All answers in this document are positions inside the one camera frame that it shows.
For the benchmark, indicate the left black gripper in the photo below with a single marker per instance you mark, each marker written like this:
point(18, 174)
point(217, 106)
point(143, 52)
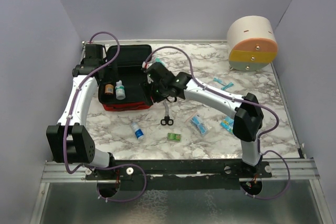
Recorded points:
point(114, 73)

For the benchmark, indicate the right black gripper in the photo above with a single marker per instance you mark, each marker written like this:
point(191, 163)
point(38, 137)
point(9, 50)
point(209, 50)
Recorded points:
point(155, 98)

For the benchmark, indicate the brown bottle orange cap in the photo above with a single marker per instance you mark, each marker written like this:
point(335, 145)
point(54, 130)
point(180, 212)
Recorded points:
point(109, 89)

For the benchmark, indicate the small teal clear pouch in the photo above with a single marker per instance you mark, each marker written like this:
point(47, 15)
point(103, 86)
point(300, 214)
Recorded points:
point(159, 61)

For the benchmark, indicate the clear bottle green label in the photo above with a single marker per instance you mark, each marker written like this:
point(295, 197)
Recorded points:
point(119, 90)

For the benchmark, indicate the white bottle blue label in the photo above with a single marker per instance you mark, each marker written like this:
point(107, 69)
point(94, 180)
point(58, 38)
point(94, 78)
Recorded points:
point(137, 131)

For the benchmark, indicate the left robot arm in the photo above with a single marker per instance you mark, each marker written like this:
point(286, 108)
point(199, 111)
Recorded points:
point(69, 140)

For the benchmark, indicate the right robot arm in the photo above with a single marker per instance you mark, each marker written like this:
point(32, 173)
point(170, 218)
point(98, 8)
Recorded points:
point(244, 110)

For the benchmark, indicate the red black medicine case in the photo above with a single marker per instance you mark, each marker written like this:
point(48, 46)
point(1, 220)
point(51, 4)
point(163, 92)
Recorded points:
point(137, 96)

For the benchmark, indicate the blue packets clear bag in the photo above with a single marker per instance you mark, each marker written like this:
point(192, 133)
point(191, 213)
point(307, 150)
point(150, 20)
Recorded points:
point(198, 123)

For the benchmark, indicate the small green box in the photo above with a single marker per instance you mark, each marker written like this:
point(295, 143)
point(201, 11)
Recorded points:
point(174, 137)

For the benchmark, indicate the teal wrapped swab pieces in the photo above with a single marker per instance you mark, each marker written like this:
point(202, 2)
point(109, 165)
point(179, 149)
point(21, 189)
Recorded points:
point(224, 85)

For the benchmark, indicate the blue yellow plaster pack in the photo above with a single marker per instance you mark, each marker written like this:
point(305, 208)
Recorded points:
point(227, 123)

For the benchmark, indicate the round pastel drawer cabinet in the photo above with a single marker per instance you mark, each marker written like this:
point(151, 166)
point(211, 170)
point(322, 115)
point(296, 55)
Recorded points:
point(251, 43)

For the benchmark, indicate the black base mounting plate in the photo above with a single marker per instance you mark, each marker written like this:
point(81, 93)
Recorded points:
point(179, 174)

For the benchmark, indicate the black handled scissors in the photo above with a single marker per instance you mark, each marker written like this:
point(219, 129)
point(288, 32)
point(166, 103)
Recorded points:
point(166, 120)

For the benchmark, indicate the aluminium frame rail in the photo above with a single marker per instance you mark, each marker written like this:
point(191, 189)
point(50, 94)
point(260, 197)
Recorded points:
point(294, 168)

